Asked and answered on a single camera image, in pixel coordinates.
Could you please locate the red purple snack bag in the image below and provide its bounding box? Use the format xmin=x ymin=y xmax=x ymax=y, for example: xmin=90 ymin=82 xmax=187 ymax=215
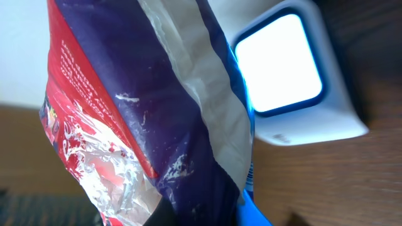
xmin=40 ymin=0 xmax=254 ymax=225

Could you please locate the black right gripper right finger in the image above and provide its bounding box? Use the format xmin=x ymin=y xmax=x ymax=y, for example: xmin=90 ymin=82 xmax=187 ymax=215
xmin=236 ymin=190 xmax=273 ymax=226

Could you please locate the white barcode scanner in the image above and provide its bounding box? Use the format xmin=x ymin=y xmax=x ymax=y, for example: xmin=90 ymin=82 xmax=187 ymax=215
xmin=210 ymin=0 xmax=369 ymax=146

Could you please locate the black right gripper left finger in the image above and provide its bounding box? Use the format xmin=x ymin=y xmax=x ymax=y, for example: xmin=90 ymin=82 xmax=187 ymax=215
xmin=150 ymin=198 xmax=178 ymax=226

